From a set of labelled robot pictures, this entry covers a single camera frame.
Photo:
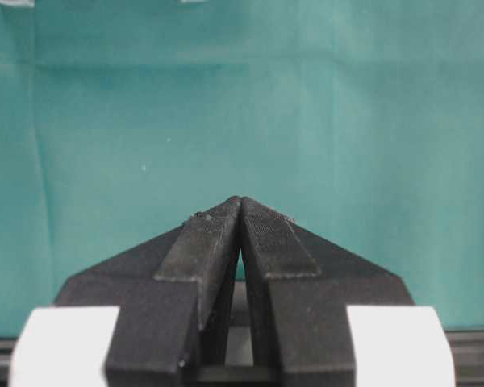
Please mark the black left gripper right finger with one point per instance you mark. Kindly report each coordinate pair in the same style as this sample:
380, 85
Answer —
298, 287

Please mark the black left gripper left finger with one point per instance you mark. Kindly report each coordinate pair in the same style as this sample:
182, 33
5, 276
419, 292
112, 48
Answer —
174, 294

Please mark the green table cloth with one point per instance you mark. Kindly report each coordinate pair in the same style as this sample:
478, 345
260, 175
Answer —
363, 121

